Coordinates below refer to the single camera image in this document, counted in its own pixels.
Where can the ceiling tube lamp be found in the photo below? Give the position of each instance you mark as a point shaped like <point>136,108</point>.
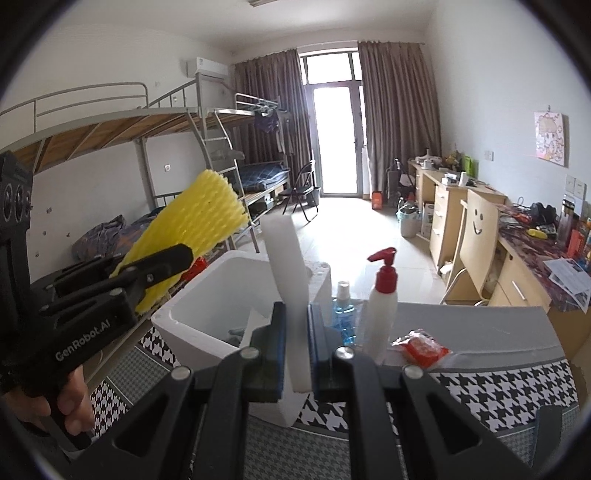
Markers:
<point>261,2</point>

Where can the white plastic bucket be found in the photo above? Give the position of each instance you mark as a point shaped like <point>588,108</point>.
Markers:
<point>408,224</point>

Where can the metal bunk bed wooden slats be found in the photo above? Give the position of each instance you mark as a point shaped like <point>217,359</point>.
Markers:
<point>92,134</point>

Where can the black folding chair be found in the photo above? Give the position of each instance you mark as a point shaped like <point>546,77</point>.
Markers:
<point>302,189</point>

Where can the blue spray bottle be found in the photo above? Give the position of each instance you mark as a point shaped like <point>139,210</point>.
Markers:
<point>346,318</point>

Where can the black bag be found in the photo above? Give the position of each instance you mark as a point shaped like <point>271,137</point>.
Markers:
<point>397,184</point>

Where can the dark hanging clothes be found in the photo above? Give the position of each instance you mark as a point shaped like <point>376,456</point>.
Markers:
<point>270,124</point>

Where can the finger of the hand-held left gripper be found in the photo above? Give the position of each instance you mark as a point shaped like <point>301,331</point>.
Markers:
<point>78,277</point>
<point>161,267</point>

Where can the wooden chair smiley face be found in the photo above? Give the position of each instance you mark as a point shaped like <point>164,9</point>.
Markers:
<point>475,230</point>

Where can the houndstooth tablecloth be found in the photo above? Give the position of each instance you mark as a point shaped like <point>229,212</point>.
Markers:
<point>485,392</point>

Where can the dark blue quilt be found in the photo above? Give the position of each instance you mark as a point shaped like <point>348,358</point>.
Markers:
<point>265,175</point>

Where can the person's left hand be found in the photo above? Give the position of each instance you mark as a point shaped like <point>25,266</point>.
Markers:
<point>83,401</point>

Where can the black headphones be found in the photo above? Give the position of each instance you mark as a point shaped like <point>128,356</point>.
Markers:
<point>542,212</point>

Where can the small yellow tool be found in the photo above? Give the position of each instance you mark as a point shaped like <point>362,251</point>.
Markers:
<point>538,233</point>

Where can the row of toiletry bottles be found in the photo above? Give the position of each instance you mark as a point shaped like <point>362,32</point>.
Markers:
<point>577,240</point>

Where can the metal bunk bed with ladder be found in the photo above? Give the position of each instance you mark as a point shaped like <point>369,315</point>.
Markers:
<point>231,110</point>

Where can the white wall switch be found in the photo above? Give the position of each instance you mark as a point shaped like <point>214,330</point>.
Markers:
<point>576,185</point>

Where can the red snack packet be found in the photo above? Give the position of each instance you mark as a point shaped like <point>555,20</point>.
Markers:
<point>422,348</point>

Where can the wooden desk with drawers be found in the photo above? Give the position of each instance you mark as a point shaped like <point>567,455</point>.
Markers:
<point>443,217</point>

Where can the red plastic object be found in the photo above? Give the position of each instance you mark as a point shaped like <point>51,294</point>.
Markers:
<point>195,268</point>

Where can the orange bag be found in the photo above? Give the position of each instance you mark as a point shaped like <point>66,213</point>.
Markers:
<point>378,201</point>

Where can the patterned blanket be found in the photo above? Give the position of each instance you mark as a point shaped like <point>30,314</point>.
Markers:
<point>101,235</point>

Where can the white foam strip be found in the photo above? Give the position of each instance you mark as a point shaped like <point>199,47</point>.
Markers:
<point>288,277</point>

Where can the white air conditioner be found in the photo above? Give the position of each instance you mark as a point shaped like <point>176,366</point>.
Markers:
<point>207,67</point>

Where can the long wooden desk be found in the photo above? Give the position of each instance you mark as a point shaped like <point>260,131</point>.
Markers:
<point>517,277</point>

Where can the wall poster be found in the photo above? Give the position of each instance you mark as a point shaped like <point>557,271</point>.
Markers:
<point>549,138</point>

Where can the white foam box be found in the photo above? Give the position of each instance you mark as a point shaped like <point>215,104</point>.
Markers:
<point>203,295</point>

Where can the green box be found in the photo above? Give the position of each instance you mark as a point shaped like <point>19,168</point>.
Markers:
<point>470,166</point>

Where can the brown curtain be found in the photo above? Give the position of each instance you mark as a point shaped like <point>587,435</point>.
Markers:
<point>397,115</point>
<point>277,78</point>

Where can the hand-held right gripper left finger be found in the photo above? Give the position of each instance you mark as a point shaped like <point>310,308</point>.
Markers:
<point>277,355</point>

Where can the white pump bottle red cap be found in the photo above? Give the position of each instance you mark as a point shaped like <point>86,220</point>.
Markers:
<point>381,314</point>

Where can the printed papers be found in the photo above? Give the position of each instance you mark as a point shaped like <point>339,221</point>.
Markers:
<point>568,277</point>

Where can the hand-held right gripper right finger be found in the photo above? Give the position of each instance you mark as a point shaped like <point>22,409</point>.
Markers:
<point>316,355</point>

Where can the glass balcony door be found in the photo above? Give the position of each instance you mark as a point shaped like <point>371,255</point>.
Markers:
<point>337,138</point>

